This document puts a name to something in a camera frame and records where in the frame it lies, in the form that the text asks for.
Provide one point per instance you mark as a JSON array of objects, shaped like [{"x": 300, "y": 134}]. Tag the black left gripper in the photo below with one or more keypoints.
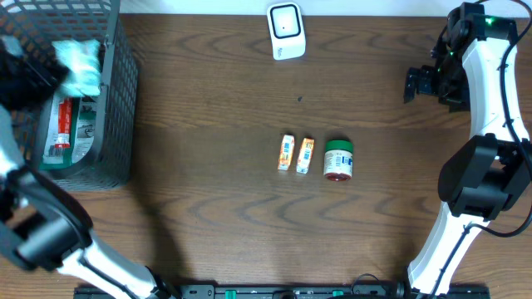
[{"x": 28, "y": 83}]

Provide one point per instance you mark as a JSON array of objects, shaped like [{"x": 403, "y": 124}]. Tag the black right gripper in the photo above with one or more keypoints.
[{"x": 460, "y": 102}]

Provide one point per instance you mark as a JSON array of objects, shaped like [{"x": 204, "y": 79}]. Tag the red stick packet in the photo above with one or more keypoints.
[{"x": 62, "y": 140}]

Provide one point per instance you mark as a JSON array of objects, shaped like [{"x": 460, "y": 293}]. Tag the mint green wipes pack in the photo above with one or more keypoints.
[{"x": 84, "y": 70}]

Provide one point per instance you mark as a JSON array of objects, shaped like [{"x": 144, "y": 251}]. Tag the white green package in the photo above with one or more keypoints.
[{"x": 83, "y": 123}]

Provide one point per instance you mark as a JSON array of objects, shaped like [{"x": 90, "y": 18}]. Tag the green lidded white canister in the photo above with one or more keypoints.
[{"x": 338, "y": 160}]

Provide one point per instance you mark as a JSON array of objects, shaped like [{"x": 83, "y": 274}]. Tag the orange snack packet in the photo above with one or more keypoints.
[{"x": 305, "y": 155}]

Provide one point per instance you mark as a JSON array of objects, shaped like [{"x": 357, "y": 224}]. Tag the orange tissue packet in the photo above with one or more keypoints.
[{"x": 286, "y": 152}]

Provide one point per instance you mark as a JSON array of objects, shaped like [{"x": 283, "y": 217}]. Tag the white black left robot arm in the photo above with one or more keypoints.
[{"x": 41, "y": 224}]

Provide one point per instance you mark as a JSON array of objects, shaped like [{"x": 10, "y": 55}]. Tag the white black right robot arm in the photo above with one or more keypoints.
[{"x": 474, "y": 72}]

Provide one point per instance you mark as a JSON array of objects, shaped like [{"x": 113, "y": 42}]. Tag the white black barcode scanner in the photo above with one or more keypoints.
[{"x": 287, "y": 34}]

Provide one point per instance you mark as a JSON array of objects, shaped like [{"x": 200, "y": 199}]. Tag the grey plastic mesh basket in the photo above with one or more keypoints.
[{"x": 37, "y": 24}]

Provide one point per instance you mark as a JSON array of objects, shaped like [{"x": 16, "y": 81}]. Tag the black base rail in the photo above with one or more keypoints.
[{"x": 361, "y": 290}]

